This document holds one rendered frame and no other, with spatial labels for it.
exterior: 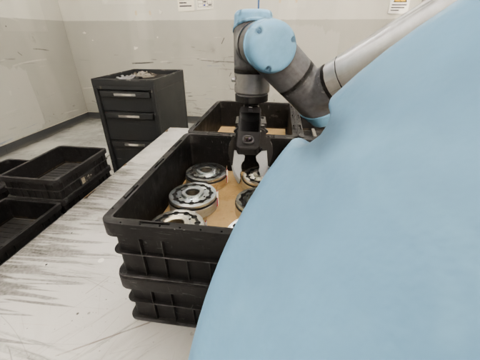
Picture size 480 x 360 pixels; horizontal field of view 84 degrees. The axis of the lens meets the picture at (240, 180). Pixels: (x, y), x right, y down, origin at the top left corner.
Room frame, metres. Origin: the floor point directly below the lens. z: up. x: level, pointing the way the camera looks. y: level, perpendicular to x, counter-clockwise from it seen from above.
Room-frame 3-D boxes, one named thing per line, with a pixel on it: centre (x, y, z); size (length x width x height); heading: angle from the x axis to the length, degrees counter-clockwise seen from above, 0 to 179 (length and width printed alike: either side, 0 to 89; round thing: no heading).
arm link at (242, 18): (0.59, -0.03, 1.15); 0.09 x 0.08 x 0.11; 9
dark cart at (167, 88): (2.19, 0.75, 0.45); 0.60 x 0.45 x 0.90; 172
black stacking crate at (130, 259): (0.48, 0.03, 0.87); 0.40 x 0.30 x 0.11; 172
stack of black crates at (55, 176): (1.26, 0.93, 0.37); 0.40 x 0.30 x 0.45; 172
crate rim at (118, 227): (0.48, 0.03, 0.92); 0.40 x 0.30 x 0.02; 172
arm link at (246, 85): (0.60, -0.02, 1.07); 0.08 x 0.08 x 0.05
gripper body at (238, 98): (0.61, -0.03, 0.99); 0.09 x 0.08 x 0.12; 178
